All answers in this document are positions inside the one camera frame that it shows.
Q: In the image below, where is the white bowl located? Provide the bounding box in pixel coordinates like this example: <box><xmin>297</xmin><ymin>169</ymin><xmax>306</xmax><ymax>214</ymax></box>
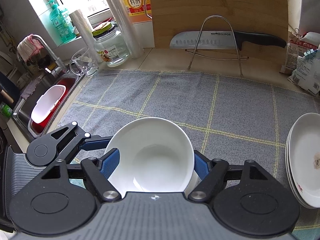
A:
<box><xmin>105</xmin><ymin>117</ymin><xmax>195</xmax><ymax>196</ymax></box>
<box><xmin>184</xmin><ymin>171</ymin><xmax>199</xmax><ymax>197</ymax></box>

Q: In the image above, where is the steel sink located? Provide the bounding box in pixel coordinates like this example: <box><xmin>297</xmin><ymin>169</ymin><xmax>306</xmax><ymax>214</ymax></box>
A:
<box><xmin>11</xmin><ymin>67</ymin><xmax>86</xmax><ymax>142</ymax></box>

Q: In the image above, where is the white red plastic basin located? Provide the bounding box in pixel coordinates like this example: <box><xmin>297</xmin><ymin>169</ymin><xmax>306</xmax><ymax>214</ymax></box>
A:
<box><xmin>30</xmin><ymin>77</ymin><xmax>75</xmax><ymax>134</ymax></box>

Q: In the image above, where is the grey checked cloth mat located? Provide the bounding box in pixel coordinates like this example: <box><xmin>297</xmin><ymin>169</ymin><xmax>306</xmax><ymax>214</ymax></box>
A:
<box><xmin>56</xmin><ymin>68</ymin><xmax>320</xmax><ymax>230</ymax></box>

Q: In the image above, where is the metal faucet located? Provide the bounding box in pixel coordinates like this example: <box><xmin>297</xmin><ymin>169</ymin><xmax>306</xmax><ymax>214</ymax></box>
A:
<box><xmin>17</xmin><ymin>34</ymin><xmax>68</xmax><ymax>77</ymax></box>

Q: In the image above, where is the white plate stack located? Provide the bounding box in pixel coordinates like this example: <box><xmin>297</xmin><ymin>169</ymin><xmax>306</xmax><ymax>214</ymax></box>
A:
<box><xmin>285</xmin><ymin>113</ymin><xmax>319</xmax><ymax>209</ymax></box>

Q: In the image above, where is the glass mug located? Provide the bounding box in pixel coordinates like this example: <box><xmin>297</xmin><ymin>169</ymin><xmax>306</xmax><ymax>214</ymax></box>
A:
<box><xmin>69</xmin><ymin>47</ymin><xmax>99</xmax><ymax>76</ymax></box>

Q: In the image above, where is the pink white rag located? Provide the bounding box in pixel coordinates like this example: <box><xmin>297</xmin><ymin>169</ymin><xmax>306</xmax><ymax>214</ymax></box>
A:
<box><xmin>17</xmin><ymin>34</ymin><xmax>43</xmax><ymax>62</ymax></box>

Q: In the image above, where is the glass jar green lid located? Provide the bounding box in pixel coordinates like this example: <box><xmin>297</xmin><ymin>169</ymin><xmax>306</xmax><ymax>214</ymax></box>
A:
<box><xmin>92</xmin><ymin>21</ymin><xmax>130</xmax><ymax>68</ymax></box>

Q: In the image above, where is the green detergent bottle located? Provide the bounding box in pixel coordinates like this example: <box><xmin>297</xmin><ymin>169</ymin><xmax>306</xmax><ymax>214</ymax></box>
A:
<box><xmin>47</xmin><ymin>0</ymin><xmax>76</xmax><ymax>43</ymax></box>

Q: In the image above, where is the white food bag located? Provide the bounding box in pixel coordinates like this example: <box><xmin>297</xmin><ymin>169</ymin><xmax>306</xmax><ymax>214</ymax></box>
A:
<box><xmin>288</xmin><ymin>48</ymin><xmax>319</xmax><ymax>97</ymax></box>

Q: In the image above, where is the short plastic wrap roll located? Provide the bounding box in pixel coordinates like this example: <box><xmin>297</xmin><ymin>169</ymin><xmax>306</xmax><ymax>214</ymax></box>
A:
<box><xmin>69</xmin><ymin>9</ymin><xmax>103</xmax><ymax>63</ymax></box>

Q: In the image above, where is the tall plastic wrap roll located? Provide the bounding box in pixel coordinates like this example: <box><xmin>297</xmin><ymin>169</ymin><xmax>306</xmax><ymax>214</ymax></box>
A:
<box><xmin>106</xmin><ymin>0</ymin><xmax>144</xmax><ymax>59</ymax></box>

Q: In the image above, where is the bamboo cutting board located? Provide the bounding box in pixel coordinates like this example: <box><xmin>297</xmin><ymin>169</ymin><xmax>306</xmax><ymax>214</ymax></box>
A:
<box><xmin>151</xmin><ymin>0</ymin><xmax>289</xmax><ymax>49</ymax></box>

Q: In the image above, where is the metal wire rack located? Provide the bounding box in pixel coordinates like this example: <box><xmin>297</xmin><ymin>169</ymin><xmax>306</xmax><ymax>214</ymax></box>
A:
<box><xmin>188</xmin><ymin>15</ymin><xmax>244</xmax><ymax>77</ymax></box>

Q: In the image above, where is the kitchen knife black handle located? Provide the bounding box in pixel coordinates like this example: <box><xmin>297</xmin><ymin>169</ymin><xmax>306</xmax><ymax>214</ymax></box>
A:
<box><xmin>169</xmin><ymin>31</ymin><xmax>287</xmax><ymax>50</ymax></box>

